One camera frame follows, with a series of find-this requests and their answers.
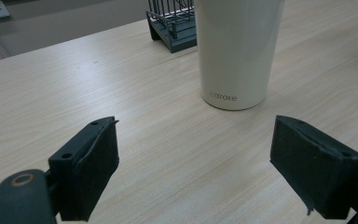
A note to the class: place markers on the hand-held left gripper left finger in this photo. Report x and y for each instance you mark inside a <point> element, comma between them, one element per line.
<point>88,168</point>

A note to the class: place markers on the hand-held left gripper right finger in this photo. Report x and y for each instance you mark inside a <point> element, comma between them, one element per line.
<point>310,165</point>

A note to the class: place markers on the white cup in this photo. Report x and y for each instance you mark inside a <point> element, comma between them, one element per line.
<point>238,53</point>

